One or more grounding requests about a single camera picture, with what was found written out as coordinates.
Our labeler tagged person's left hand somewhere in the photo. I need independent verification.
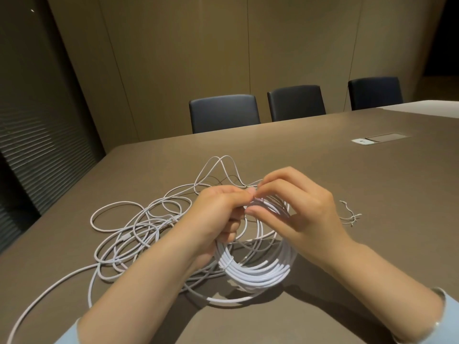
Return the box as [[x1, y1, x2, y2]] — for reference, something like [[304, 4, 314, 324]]
[[177, 185, 257, 273]]

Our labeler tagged person's right hand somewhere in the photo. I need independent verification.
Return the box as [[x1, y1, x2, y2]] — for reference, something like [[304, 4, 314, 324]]
[[247, 166, 356, 275]]

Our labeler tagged white cable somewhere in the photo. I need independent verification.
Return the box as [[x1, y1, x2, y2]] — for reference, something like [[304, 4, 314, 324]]
[[214, 195, 298, 308]]

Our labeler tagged pile of white cables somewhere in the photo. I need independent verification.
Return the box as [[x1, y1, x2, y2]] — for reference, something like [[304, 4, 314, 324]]
[[7, 155, 266, 344]]

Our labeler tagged person's right forearm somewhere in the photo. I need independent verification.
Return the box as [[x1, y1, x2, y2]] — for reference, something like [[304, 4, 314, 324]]
[[322, 239, 459, 344]]

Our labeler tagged person's left forearm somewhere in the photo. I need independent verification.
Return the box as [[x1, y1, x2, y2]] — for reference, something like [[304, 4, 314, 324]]
[[54, 243, 201, 344]]

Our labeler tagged bunch of white twist ties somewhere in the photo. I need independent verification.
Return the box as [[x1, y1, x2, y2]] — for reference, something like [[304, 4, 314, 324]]
[[339, 200, 363, 226]]

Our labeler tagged brown table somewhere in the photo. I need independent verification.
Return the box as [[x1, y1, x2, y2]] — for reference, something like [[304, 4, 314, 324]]
[[0, 107, 459, 344]]

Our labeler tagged white table socket panel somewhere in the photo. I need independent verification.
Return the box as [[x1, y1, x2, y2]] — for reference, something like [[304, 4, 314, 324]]
[[351, 132, 411, 146]]

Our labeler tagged dark meeting chair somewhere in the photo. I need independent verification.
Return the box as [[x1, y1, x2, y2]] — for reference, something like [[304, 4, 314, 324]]
[[267, 85, 327, 122], [348, 76, 404, 111], [189, 94, 262, 134]]

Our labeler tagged pale beige table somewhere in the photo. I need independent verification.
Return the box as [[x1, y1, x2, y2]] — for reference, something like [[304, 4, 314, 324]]
[[380, 100, 459, 119]]

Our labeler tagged glass partition with grey blinds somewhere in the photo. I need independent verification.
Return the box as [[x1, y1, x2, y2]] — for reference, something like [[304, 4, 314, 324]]
[[0, 0, 107, 255]]

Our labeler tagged silver bracelet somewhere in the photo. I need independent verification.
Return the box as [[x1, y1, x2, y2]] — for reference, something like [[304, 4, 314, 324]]
[[426, 287, 448, 337]]

